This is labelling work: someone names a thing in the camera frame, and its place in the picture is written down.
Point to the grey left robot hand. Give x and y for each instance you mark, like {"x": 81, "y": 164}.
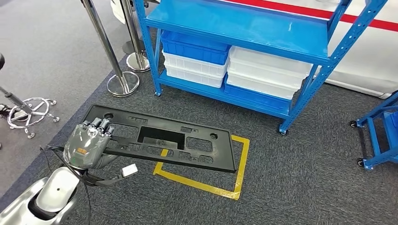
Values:
{"x": 84, "y": 146}

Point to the black plastic panel part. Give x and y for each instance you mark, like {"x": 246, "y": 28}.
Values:
{"x": 217, "y": 155}

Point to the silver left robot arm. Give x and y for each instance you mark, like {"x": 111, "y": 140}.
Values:
{"x": 53, "y": 192}

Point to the blue metal shelf rack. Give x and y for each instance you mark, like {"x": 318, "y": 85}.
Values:
{"x": 242, "y": 28}

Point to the black seat chrome stool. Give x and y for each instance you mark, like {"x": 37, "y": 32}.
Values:
{"x": 31, "y": 108}

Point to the blue plastic bin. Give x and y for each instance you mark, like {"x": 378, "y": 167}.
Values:
{"x": 192, "y": 48}
{"x": 255, "y": 100}

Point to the yellow floor tape square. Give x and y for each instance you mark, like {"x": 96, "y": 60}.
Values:
{"x": 241, "y": 174}

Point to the red barrier belt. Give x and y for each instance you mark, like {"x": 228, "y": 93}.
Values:
{"x": 311, "y": 11}

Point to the blue wheeled metal rack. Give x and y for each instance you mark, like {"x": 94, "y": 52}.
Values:
{"x": 373, "y": 139}

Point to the white car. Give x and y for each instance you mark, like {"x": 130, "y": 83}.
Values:
{"x": 367, "y": 62}

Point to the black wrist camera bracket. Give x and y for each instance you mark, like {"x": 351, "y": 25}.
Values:
{"x": 99, "y": 181}

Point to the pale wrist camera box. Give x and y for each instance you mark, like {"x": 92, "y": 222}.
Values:
{"x": 129, "y": 170}

